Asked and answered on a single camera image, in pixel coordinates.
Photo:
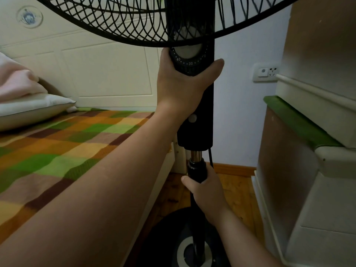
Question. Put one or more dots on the person's right hand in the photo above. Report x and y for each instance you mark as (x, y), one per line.
(211, 197)

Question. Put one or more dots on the round headboard emblem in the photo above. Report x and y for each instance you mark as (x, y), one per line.
(29, 16)

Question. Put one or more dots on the green panel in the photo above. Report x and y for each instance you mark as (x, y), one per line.
(300, 122)

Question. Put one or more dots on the bed with plaid blanket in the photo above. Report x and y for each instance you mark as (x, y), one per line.
(111, 75)

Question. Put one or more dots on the person's left hand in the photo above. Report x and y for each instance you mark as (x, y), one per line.
(180, 91)

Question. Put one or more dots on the person's left forearm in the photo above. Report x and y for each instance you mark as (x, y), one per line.
(97, 197)

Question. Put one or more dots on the black fan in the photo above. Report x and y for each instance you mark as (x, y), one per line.
(197, 130)

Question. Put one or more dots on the pink blanket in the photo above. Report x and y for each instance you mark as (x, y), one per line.
(16, 80)

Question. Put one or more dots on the person's right forearm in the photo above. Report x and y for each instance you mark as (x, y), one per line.
(244, 244)

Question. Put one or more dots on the white pillow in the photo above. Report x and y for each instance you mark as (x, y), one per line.
(36, 105)

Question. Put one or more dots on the white chest of drawers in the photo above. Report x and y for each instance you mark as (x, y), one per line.
(319, 52)

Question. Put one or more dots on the white wall socket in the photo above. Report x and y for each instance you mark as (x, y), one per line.
(265, 72)

